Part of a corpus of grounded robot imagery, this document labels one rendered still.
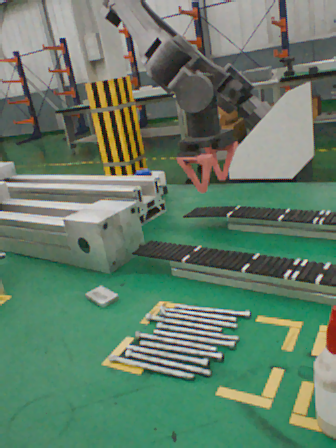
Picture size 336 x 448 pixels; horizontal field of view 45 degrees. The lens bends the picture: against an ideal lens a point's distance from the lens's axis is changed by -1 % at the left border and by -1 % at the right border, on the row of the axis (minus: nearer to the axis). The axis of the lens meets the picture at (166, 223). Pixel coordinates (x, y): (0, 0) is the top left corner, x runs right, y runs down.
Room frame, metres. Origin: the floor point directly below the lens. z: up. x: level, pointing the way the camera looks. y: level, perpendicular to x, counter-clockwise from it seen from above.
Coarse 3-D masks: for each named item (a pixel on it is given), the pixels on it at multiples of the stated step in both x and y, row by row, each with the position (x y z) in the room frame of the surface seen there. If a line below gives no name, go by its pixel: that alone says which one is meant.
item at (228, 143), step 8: (224, 136) 0.75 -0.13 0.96; (216, 144) 0.74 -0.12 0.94; (224, 144) 0.75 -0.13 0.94; (232, 144) 0.78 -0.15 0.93; (208, 152) 0.81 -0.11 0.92; (232, 152) 0.78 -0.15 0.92; (216, 160) 0.81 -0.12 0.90; (216, 168) 0.80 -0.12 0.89; (224, 168) 0.79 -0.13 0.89; (224, 176) 0.79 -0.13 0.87
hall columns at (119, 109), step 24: (72, 0) 4.20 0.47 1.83; (96, 0) 4.06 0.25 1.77; (96, 24) 4.22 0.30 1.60; (120, 48) 4.24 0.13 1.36; (96, 72) 4.28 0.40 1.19; (120, 72) 4.18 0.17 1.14; (96, 96) 4.12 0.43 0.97; (120, 96) 4.08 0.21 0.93; (96, 120) 4.15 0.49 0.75; (120, 120) 4.02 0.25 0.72; (120, 144) 4.03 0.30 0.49; (120, 168) 4.06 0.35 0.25; (144, 168) 4.22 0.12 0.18
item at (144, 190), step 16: (16, 176) 1.25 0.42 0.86; (32, 176) 1.20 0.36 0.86; (48, 176) 1.15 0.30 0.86; (64, 176) 1.11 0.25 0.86; (80, 176) 1.07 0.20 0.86; (96, 176) 1.03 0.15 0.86; (112, 176) 1.00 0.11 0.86; (128, 176) 0.97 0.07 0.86; (144, 176) 0.94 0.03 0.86; (16, 192) 1.13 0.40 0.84; (32, 192) 1.08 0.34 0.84; (48, 192) 1.03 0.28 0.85; (64, 192) 0.98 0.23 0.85; (80, 192) 0.94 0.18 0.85; (96, 192) 0.91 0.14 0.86; (112, 192) 0.87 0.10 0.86; (128, 192) 0.84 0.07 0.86; (144, 192) 0.91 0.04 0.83; (160, 192) 0.91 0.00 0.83; (144, 208) 0.86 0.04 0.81; (160, 208) 0.90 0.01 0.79
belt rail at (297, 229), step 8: (232, 224) 0.73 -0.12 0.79; (240, 224) 0.72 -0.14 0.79; (248, 224) 0.71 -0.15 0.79; (256, 224) 0.70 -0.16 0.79; (264, 224) 0.69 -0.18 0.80; (272, 224) 0.68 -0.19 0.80; (280, 224) 0.67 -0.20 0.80; (288, 224) 0.66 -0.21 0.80; (296, 224) 0.65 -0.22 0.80; (304, 224) 0.64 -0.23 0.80; (312, 224) 0.63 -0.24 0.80; (320, 224) 0.62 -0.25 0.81; (264, 232) 0.69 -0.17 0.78; (272, 232) 0.68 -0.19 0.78; (280, 232) 0.67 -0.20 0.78; (288, 232) 0.66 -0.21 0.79; (296, 232) 0.65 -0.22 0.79; (304, 232) 0.64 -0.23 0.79; (312, 232) 0.63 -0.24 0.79; (320, 232) 0.62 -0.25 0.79; (328, 232) 0.61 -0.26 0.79
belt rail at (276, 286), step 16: (176, 272) 0.58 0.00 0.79; (192, 272) 0.56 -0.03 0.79; (208, 272) 0.55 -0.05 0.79; (224, 272) 0.53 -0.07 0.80; (240, 272) 0.51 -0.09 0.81; (256, 288) 0.49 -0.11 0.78; (272, 288) 0.48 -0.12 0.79; (288, 288) 0.47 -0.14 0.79; (304, 288) 0.45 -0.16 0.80; (320, 288) 0.44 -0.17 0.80
